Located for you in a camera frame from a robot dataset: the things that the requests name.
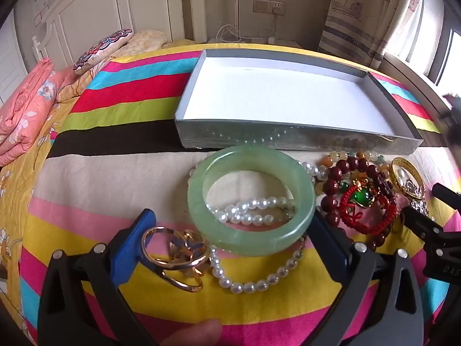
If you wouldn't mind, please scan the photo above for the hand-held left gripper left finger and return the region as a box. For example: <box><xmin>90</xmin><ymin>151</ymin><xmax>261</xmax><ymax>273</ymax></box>
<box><xmin>38</xmin><ymin>208</ymin><xmax>158</xmax><ymax>346</ymax></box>

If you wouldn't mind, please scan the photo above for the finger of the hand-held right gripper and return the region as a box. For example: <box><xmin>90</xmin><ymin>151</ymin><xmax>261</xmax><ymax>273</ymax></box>
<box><xmin>431</xmin><ymin>183</ymin><xmax>461</xmax><ymax>208</ymax></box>
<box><xmin>400</xmin><ymin>206</ymin><xmax>444</xmax><ymax>236</ymax></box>

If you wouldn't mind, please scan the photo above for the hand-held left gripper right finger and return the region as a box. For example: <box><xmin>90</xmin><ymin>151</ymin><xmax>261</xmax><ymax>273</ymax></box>
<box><xmin>311</xmin><ymin>209</ymin><xmax>426</xmax><ymax>346</ymax></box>

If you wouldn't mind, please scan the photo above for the silver brooch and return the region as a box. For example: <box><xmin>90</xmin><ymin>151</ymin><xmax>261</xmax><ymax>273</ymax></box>
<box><xmin>405</xmin><ymin>177</ymin><xmax>435</xmax><ymax>221</ymax></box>

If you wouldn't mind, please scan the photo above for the red braided cord bracelet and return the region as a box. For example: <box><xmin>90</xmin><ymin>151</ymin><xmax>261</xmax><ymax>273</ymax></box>
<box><xmin>339</xmin><ymin>183</ymin><xmax>399</xmax><ymax>232</ymax></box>

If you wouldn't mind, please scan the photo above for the thin gold bangle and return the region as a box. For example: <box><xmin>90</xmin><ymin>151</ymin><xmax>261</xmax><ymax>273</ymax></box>
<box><xmin>389</xmin><ymin>157</ymin><xmax>428</xmax><ymax>201</ymax></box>

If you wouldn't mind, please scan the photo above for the gold ring brooch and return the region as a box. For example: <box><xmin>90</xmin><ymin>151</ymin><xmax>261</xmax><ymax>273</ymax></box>
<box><xmin>141</xmin><ymin>226</ymin><xmax>214</xmax><ymax>293</ymax></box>

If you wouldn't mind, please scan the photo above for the dark red bead bracelet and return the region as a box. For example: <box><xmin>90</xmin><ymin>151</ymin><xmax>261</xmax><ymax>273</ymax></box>
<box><xmin>319</xmin><ymin>155</ymin><xmax>401</xmax><ymax>253</ymax></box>

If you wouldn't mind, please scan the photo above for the white pearl necklace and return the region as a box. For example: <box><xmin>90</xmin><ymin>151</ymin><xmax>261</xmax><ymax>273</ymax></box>
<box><xmin>187</xmin><ymin>160</ymin><xmax>329</xmax><ymax>295</ymax></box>

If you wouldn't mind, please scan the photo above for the green jade bangle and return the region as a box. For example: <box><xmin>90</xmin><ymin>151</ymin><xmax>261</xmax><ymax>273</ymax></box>
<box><xmin>187</xmin><ymin>144</ymin><xmax>317</xmax><ymax>257</ymax></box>

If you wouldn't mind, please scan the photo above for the grey cardboard box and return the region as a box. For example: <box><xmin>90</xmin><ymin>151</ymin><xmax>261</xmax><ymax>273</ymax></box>
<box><xmin>175</xmin><ymin>48</ymin><xmax>424</xmax><ymax>151</ymax></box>

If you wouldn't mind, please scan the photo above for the person's left hand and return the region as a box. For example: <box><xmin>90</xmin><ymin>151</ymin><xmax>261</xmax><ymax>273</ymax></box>
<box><xmin>176</xmin><ymin>319</ymin><xmax>224</xmax><ymax>346</ymax></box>

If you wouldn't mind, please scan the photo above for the striped colourful cloth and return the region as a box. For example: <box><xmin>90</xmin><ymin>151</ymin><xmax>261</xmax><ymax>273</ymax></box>
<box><xmin>18</xmin><ymin>43</ymin><xmax>459</xmax><ymax>346</ymax></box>

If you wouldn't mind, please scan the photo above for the window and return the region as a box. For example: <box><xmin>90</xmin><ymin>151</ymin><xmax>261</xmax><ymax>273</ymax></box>
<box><xmin>394</xmin><ymin>0</ymin><xmax>461</xmax><ymax>88</ymax></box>

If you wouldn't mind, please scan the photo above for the pink floral folded quilt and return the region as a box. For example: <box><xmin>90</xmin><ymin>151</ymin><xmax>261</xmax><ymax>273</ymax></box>
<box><xmin>0</xmin><ymin>58</ymin><xmax>78</xmax><ymax>167</ymax></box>

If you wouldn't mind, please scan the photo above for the printed curtain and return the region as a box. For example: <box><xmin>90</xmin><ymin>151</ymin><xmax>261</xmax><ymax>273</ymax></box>
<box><xmin>318</xmin><ymin>0</ymin><xmax>426</xmax><ymax>70</ymax></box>

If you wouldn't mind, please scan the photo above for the embroidered pillow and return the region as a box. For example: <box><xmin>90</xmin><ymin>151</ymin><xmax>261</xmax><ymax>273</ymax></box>
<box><xmin>72</xmin><ymin>29</ymin><xmax>134</xmax><ymax>75</ymax></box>

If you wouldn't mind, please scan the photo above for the pale yellow floral pillow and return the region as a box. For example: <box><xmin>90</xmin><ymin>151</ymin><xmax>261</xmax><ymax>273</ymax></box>
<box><xmin>122</xmin><ymin>30</ymin><xmax>171</xmax><ymax>57</ymax></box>

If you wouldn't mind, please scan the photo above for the white wardrobe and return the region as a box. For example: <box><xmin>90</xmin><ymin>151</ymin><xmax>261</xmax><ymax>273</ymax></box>
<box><xmin>0</xmin><ymin>11</ymin><xmax>28</xmax><ymax>106</ymax></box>

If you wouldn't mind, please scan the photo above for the white nightstand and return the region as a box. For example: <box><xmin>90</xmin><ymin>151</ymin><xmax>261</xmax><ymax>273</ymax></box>
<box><xmin>207</xmin><ymin>36</ymin><xmax>302</xmax><ymax>48</ymax></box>

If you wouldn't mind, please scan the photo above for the white wooden headboard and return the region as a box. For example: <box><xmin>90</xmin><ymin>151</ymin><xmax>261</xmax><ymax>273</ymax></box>
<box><xmin>31</xmin><ymin>0</ymin><xmax>192</xmax><ymax>70</ymax></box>

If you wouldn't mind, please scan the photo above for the multicoloured bead bracelet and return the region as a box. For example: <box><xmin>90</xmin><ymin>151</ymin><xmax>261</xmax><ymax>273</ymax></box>
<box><xmin>313</xmin><ymin>151</ymin><xmax>388</xmax><ymax>196</ymax></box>

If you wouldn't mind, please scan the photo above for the white cable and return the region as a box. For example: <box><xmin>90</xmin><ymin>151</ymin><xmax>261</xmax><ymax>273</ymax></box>
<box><xmin>216</xmin><ymin>14</ymin><xmax>280</xmax><ymax>44</ymax></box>

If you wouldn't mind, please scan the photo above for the wall socket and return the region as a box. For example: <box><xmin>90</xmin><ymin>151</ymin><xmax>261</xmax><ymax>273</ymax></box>
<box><xmin>253</xmin><ymin>0</ymin><xmax>285</xmax><ymax>17</ymax></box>

